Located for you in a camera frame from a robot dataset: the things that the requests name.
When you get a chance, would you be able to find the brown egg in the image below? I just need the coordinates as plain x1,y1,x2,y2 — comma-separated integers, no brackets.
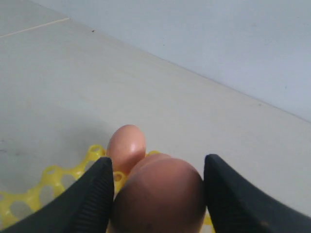
106,124,146,174
128,153,173,180
108,158,206,233

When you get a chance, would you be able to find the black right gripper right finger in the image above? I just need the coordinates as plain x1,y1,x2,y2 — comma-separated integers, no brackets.
204,154,311,233

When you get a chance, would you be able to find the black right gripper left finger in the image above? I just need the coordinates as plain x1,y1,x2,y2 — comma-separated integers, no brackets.
4,157,114,233

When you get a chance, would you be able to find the yellow plastic egg tray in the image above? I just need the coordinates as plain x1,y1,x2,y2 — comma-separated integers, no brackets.
0,144,212,226

